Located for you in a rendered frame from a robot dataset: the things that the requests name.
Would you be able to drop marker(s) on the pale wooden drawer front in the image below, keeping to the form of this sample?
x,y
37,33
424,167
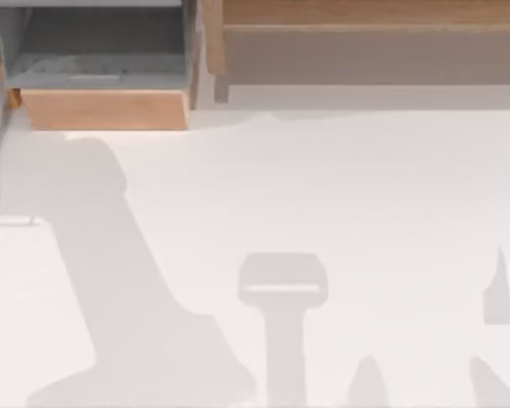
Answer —
x,y
104,109

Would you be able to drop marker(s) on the wooden open shelf unit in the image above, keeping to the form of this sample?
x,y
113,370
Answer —
x,y
365,47

